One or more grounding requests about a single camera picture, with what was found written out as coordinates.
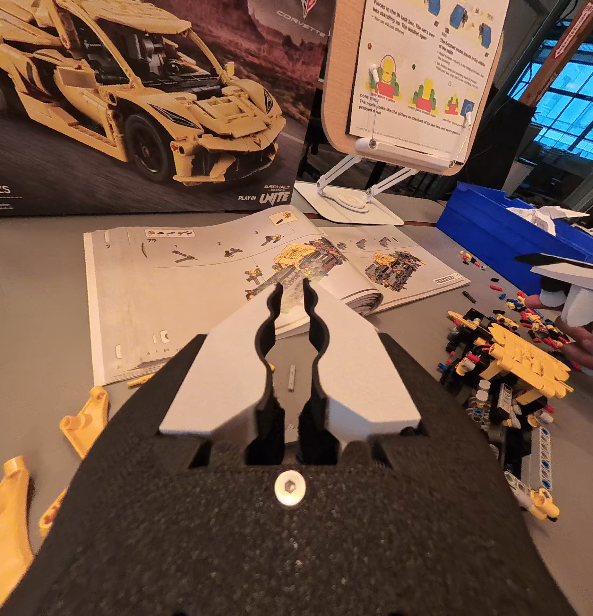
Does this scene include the grey desk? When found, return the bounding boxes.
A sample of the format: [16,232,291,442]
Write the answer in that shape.
[0,192,593,616]

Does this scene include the yellow black brick car model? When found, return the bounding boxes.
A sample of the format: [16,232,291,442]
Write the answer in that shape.
[437,308,575,524]

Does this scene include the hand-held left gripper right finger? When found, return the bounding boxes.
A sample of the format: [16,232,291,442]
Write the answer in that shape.
[301,277,423,449]

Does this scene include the pile of small coloured pins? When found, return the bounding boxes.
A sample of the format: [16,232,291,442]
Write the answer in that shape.
[458,249,582,372]

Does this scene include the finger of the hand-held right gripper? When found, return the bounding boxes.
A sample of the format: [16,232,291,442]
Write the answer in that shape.
[514,252,593,283]

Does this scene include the person's right hand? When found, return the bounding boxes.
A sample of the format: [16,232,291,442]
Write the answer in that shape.
[524,294,593,374]

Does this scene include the pile of yellow bricks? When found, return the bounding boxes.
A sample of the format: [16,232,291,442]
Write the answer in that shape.
[0,373,156,589]

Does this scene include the open instruction booklet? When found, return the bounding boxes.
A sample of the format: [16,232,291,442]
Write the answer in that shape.
[83,205,472,387]

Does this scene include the blue plastic bin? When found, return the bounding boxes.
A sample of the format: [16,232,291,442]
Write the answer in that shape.
[435,181,593,290]

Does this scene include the toy car set box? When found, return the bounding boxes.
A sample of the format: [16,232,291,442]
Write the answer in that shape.
[0,0,329,218]

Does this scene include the wooden post red sign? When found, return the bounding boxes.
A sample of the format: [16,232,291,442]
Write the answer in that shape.
[519,0,593,107]

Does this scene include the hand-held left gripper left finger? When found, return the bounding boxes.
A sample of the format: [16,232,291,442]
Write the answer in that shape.
[158,282,285,449]

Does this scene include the printed instruction sheet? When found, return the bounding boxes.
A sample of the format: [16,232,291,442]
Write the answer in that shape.
[345,0,510,165]

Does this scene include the crumpled white paper bags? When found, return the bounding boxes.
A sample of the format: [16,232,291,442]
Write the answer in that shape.
[505,205,593,237]

